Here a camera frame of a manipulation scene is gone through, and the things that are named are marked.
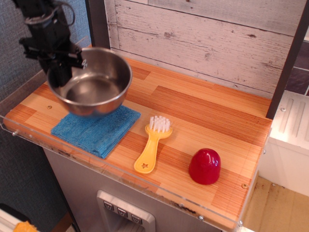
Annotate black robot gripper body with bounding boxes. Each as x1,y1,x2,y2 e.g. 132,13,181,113
18,18,88,71

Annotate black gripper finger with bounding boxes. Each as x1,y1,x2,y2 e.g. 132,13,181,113
39,59,72,87

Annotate silver metal bowl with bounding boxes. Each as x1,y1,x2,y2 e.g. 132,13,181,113
47,47,132,117

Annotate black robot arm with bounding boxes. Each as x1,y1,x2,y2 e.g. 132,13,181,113
14,0,87,87

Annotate blue folded cloth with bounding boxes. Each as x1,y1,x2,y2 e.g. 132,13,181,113
51,106,140,159

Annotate yellow brush white bristles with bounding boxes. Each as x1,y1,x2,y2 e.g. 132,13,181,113
134,116,172,174

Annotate grey toy fridge cabinet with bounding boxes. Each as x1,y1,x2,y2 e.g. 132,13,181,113
44,149,219,232

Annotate silver dispenser button panel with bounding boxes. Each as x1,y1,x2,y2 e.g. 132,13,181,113
97,190,156,232

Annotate yellow object bottom left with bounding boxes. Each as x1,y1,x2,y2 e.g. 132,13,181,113
13,221,38,232

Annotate red plastic cup upside down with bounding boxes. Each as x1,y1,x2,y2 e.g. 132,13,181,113
189,148,221,185

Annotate white toy sink unit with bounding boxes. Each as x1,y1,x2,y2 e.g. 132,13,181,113
258,91,309,196

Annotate dark left vertical post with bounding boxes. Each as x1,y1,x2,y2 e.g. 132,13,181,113
85,0,111,49

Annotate dark vertical post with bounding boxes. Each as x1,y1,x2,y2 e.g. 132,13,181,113
85,0,111,49
266,0,309,119

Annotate clear acrylic guard rail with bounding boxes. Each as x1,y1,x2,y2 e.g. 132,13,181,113
0,36,272,230

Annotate dark right vertical post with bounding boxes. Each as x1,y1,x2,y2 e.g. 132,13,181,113
266,0,309,119

